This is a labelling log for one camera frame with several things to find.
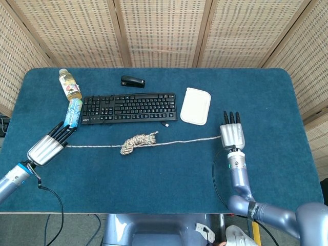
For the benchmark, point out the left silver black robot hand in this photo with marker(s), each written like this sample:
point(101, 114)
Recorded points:
point(44, 151)

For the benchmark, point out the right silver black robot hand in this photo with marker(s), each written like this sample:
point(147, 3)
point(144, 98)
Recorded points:
point(233, 135)

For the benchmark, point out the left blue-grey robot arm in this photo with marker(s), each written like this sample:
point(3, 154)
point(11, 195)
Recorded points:
point(11, 179)

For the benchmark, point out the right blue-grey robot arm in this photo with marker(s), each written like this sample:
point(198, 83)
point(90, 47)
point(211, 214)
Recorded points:
point(279, 215)

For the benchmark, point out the white rectangular pouch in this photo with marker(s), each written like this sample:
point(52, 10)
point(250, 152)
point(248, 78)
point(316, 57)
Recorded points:
point(196, 106)

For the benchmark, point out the black equipment box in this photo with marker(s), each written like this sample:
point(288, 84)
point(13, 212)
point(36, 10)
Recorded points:
point(3, 125)

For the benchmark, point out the blue drink can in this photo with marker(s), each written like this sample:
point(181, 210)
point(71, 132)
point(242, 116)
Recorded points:
point(74, 111)

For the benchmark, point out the yellow tea plastic bottle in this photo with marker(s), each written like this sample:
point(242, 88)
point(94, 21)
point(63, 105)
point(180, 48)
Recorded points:
point(69, 84)

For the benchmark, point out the woven folding screen panel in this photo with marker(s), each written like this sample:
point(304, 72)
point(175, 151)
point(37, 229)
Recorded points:
point(307, 77)
point(161, 33)
point(15, 66)
point(74, 33)
point(251, 33)

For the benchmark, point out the blue carpet table cover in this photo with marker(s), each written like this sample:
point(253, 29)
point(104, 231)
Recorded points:
point(128, 187)

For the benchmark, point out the black computer keyboard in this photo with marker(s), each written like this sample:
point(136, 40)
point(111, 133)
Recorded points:
point(143, 107)

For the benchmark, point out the white shoe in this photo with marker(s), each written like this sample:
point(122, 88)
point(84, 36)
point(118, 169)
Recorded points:
point(238, 235)

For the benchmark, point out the black stapler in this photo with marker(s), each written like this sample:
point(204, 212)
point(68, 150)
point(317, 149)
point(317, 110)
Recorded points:
point(132, 81)

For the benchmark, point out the blue-grey robot torso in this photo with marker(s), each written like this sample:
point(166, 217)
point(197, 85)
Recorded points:
point(153, 228)

